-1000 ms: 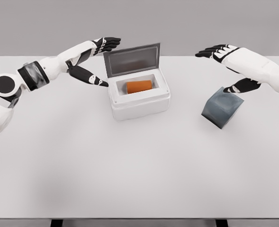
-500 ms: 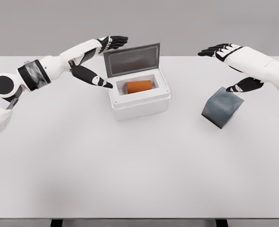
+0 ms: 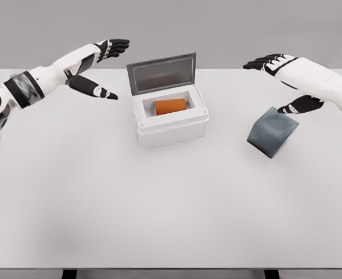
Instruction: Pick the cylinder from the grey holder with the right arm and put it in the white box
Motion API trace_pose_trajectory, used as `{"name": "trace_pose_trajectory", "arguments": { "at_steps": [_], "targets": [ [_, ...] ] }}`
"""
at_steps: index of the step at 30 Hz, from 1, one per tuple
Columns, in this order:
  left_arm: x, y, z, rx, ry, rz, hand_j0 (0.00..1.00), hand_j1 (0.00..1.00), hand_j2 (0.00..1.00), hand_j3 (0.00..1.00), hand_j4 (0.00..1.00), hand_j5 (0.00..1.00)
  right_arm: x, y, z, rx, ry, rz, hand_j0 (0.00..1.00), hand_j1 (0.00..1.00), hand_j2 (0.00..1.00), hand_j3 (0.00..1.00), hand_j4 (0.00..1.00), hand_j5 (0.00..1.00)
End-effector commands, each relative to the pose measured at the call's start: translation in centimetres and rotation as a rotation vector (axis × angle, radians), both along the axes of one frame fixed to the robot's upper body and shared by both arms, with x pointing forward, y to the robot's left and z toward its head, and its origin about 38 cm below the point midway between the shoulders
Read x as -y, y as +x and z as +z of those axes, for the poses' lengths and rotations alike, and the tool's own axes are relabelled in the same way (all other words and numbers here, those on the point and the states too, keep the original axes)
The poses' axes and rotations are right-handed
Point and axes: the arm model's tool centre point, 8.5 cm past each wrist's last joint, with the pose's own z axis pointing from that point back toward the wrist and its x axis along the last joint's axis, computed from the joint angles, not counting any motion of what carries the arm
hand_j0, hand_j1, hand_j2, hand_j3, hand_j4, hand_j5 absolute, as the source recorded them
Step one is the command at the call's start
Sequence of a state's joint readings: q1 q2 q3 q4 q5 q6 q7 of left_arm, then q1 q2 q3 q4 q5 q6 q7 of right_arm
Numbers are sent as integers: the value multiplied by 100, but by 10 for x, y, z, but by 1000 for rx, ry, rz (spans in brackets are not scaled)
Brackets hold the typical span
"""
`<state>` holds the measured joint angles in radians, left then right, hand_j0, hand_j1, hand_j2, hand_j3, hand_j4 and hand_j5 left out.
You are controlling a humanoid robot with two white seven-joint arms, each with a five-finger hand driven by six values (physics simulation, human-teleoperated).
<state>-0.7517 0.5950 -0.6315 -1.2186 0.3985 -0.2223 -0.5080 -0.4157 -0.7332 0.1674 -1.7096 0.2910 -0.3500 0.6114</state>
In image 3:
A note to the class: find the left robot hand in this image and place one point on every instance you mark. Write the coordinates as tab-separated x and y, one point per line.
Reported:
80	59

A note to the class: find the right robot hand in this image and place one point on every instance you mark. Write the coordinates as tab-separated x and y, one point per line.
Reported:
298	68

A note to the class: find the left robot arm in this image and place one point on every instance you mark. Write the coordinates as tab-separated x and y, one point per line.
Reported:
17	90

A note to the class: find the dark grey cube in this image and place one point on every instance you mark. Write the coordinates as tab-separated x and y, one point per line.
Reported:
272	134

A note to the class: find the grey-lined box lid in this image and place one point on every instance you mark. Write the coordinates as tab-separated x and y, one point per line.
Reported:
162	72

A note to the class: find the orange cylinder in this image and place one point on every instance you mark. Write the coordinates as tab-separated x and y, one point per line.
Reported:
170	106

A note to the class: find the white box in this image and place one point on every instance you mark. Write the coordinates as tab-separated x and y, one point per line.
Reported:
170	122

